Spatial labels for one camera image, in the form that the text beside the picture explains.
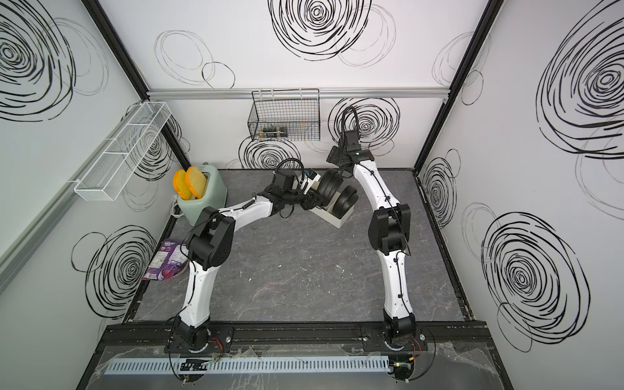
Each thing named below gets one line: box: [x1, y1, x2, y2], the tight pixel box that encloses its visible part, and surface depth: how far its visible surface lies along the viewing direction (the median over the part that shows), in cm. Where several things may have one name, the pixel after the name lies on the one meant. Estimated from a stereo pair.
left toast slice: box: [172, 169, 193, 201], surface depth 89 cm
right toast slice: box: [185, 165, 208, 200], surface depth 93 cm
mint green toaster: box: [177, 164, 228, 226], surface depth 94 cm
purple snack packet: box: [142, 240, 190, 282], surface depth 83 cm
